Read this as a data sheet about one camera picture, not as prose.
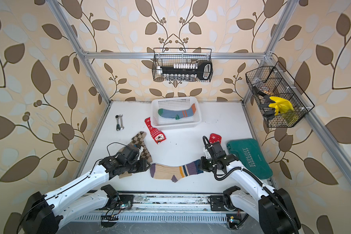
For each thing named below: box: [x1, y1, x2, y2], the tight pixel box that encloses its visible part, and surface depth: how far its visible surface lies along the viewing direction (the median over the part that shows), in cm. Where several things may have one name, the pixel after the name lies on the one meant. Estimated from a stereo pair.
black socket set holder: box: [157, 61, 213, 82], surface depth 86 cm
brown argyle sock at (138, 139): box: [128, 131, 153, 163], surface depth 98 cm
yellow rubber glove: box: [268, 96, 294, 116], surface depth 68 cm
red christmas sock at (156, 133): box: [144, 117, 167, 145], surface depth 102 cm
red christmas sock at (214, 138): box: [209, 133, 222, 145], surface depth 101 cm
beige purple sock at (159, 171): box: [150, 159, 204, 183], surface depth 86 cm
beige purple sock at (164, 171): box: [149, 159, 204, 181], surface depth 86 cm
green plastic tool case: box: [226, 138, 273, 180], surface depth 89 cm
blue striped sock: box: [157, 103, 197, 120], surface depth 112 cm
